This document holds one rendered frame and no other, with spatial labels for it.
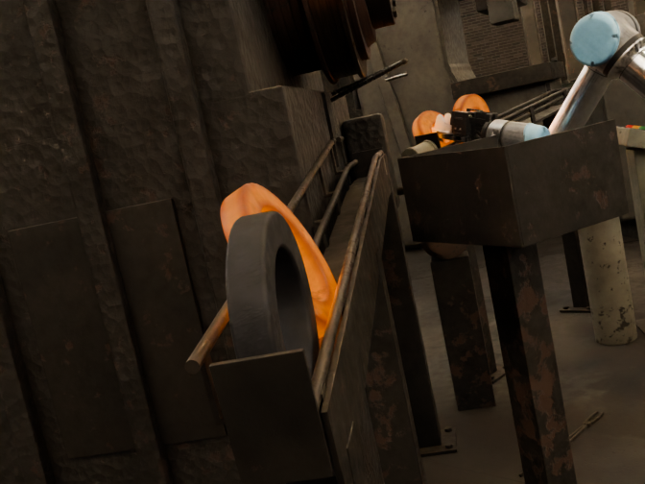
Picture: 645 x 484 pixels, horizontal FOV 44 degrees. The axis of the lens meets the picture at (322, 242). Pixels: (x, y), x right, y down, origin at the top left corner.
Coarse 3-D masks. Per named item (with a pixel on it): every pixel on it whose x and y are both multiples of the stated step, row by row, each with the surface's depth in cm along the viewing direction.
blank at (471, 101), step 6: (462, 96) 230; (468, 96) 228; (474, 96) 230; (456, 102) 228; (462, 102) 226; (468, 102) 228; (474, 102) 230; (480, 102) 232; (456, 108) 227; (462, 108) 225; (468, 108) 228; (474, 108) 230; (480, 108) 232; (486, 108) 234
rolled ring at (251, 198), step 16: (240, 192) 83; (256, 192) 87; (224, 208) 83; (240, 208) 81; (256, 208) 83; (272, 208) 89; (288, 208) 94; (224, 224) 81; (288, 224) 92; (304, 240) 93; (304, 256) 93; (320, 256) 94; (320, 272) 92; (320, 288) 90; (320, 304) 83; (320, 320) 81; (320, 336) 85
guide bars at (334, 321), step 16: (368, 176) 145; (368, 192) 132; (352, 240) 103; (352, 256) 97; (336, 288) 86; (336, 304) 81; (336, 320) 77; (336, 336) 78; (320, 352) 70; (320, 368) 66; (320, 384) 64; (320, 400) 62
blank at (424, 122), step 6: (420, 114) 220; (426, 114) 221; (432, 114) 223; (438, 114) 224; (420, 120) 219; (426, 120) 220; (432, 120) 221; (414, 126) 219; (420, 126) 217; (426, 126) 219; (432, 126) 222; (414, 132) 219; (420, 132) 216; (426, 132) 217; (432, 132) 219; (444, 144) 219
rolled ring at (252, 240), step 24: (264, 216) 66; (240, 240) 63; (264, 240) 63; (288, 240) 71; (240, 264) 61; (264, 264) 61; (288, 264) 73; (240, 288) 60; (264, 288) 60; (288, 288) 74; (240, 312) 60; (264, 312) 60; (288, 312) 75; (312, 312) 76; (240, 336) 60; (264, 336) 60; (288, 336) 74; (312, 336) 74; (312, 360) 73
